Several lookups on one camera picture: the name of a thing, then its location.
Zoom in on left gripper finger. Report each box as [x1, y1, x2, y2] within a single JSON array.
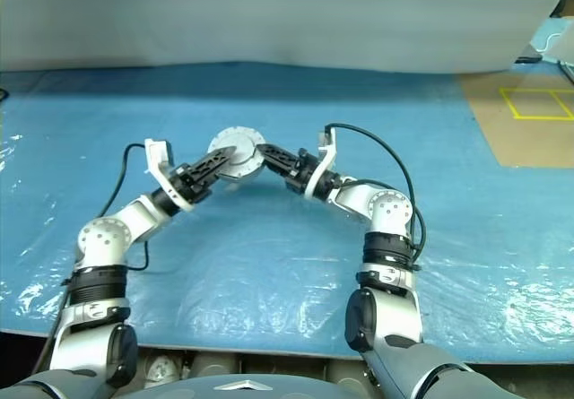
[[190, 145, 240, 190]]

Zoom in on grey robot torso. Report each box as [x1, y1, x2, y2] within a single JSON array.
[[177, 374, 382, 399]]

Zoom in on white backdrop sheet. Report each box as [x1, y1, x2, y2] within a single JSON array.
[[0, 0, 574, 74]]

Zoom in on grey rounded shape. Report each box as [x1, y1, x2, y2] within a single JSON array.
[[143, 354, 183, 390]]

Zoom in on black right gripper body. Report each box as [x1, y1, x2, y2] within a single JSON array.
[[282, 147, 321, 195]]

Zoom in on blue plastic table cover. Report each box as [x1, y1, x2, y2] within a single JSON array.
[[0, 60, 574, 364]]

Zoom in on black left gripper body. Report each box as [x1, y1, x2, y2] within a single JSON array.
[[168, 161, 214, 205]]

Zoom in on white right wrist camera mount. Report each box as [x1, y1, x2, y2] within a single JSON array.
[[303, 125, 339, 202]]

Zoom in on brown cardboard sheet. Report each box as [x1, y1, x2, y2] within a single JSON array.
[[457, 60, 574, 168]]

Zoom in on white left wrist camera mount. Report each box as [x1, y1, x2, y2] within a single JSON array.
[[143, 137, 199, 214]]

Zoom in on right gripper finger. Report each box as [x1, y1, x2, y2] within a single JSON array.
[[256, 142, 300, 181]]

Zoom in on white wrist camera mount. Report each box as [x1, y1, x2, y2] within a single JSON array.
[[303, 125, 339, 202], [143, 137, 199, 214]]

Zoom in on silver motor housing lid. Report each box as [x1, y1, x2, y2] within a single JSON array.
[[208, 125, 266, 179]]

